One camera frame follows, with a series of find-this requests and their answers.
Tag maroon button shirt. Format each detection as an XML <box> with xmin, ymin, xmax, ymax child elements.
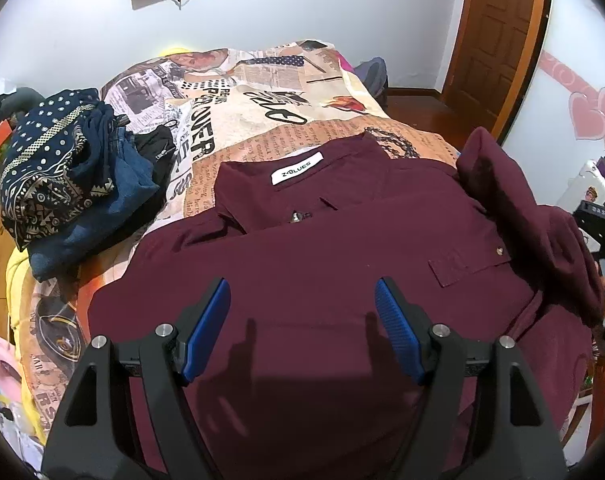
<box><xmin>88</xmin><ymin>129</ymin><xmax>605</xmax><ymax>479</ymax></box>

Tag yellow garment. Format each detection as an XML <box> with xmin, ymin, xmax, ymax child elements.
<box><xmin>5</xmin><ymin>248</ymin><xmax>48</xmax><ymax>444</ymax></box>

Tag dark blue jeans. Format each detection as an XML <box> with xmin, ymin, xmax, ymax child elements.
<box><xmin>24</xmin><ymin>102</ymin><xmax>174</xmax><ymax>282</ymax></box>

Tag brown wooden door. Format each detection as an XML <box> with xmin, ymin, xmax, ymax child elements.
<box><xmin>441</xmin><ymin>0</ymin><xmax>551</xmax><ymax>141</ymax></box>

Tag navy patterned cloth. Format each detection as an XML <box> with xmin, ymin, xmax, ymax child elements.
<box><xmin>0</xmin><ymin>88</ymin><xmax>115</xmax><ymax>249</ymax></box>

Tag newspaper print blanket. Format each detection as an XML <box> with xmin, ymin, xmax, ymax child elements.
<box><xmin>31</xmin><ymin>40</ymin><xmax>457</xmax><ymax>436</ymax></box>

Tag grey purple backpack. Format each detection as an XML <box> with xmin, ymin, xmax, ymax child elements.
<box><xmin>353</xmin><ymin>56</ymin><xmax>388</xmax><ymax>108</ymax></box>

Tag pink heart wall sticker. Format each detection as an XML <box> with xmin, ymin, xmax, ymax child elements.
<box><xmin>538</xmin><ymin>51</ymin><xmax>605</xmax><ymax>149</ymax></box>

